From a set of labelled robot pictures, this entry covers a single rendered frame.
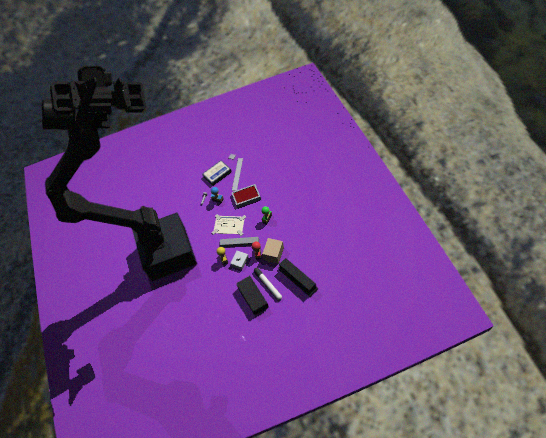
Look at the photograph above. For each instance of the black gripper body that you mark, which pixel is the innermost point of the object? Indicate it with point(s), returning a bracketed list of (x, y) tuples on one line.
[(100, 104)]

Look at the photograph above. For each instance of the tan cardboard box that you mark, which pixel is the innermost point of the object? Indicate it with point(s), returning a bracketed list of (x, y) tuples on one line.
[(273, 250)]

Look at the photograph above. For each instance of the cream flat card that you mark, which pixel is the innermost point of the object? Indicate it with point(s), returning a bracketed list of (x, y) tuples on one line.
[(229, 224)]

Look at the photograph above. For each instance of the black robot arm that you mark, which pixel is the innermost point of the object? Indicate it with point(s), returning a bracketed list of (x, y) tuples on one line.
[(83, 143)]

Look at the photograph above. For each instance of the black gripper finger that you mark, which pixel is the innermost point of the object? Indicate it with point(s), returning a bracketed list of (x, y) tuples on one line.
[(82, 93), (122, 94)]

